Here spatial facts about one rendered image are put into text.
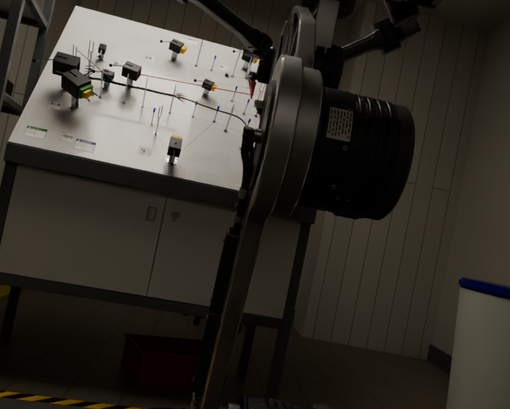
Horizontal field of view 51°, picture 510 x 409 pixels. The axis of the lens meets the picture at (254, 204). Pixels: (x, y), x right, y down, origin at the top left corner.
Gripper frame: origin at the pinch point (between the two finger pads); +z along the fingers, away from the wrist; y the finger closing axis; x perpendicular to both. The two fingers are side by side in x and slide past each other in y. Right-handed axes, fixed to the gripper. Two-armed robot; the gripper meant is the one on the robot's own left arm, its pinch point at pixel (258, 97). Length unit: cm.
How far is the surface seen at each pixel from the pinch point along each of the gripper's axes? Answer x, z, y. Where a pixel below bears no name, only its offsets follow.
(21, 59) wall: -185, 38, 117
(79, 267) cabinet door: 25, 70, 59
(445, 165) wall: -143, 49, -196
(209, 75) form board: -49, 2, 13
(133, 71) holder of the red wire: -24, 3, 48
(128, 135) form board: -2, 25, 47
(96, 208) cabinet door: 16, 49, 56
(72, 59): -17, 2, 72
